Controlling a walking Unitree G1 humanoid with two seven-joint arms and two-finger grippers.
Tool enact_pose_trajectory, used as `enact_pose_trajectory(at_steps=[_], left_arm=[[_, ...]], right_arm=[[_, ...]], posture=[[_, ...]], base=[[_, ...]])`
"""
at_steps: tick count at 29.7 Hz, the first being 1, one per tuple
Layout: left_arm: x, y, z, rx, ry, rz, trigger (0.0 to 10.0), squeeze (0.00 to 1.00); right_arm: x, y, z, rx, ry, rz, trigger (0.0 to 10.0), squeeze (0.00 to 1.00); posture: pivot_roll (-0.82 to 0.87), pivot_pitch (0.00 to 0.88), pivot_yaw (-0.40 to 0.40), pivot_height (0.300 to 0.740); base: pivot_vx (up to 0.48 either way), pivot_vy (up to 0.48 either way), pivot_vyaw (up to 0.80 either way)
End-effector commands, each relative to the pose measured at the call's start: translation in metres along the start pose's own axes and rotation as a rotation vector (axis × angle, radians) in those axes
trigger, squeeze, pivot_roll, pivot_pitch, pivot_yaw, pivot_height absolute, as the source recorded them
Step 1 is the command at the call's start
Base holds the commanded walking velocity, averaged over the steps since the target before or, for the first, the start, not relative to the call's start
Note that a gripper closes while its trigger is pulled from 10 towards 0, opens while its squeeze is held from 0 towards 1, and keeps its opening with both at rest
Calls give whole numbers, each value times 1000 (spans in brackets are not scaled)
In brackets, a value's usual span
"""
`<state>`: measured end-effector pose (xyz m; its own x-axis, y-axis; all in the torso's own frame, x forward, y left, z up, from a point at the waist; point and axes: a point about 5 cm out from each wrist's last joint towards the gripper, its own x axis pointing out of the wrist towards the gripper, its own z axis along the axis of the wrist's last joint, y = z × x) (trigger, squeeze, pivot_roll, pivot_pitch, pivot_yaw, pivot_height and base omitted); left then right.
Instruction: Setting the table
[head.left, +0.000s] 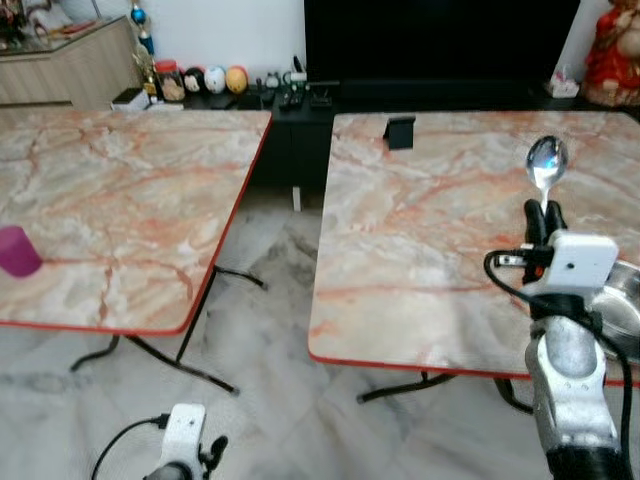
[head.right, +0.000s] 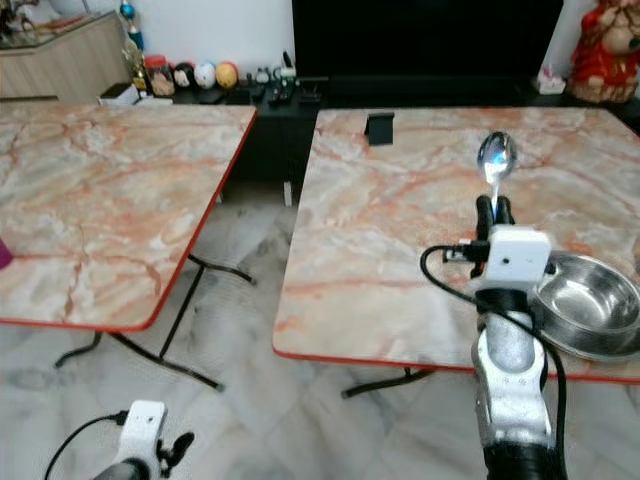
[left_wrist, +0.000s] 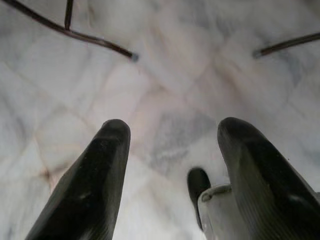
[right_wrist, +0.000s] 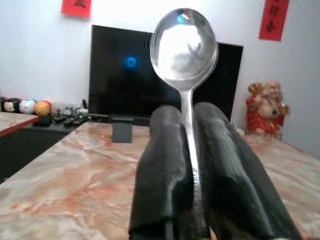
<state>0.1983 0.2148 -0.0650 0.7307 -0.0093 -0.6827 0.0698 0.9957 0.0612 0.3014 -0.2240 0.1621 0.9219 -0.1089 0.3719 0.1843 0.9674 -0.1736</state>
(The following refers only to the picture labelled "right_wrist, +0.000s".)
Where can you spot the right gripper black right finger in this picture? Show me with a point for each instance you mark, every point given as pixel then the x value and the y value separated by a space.
pixel 230 170

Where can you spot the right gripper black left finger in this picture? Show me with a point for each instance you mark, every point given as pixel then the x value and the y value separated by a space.
pixel 160 162

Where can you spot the shiny steel spoon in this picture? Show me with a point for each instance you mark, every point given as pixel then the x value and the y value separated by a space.
pixel 183 50

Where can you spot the small black rectangular stand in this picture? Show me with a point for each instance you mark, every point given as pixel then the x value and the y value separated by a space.
pixel 122 133

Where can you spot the laughing buddha figurine red gold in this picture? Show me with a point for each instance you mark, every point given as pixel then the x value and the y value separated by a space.
pixel 267 110

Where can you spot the black flat screen television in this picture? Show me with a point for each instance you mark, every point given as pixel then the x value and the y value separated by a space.
pixel 117 87

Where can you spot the black remote control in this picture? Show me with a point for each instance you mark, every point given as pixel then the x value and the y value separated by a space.
pixel 68 122

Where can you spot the orange round plush toy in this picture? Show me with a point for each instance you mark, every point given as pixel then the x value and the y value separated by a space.
pixel 43 108

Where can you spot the black low television cabinet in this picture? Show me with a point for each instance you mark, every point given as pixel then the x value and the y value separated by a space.
pixel 30 147

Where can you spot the white round plush toy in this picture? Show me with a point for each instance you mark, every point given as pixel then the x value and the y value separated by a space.
pixel 27 106

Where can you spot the marble side table red edge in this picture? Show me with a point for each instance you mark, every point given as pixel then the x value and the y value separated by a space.
pixel 12 121

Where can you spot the black mouse plush toy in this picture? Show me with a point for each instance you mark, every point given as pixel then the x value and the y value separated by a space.
pixel 10 105

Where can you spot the red paper wall banner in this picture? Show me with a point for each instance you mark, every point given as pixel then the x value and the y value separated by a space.
pixel 273 20
pixel 76 7

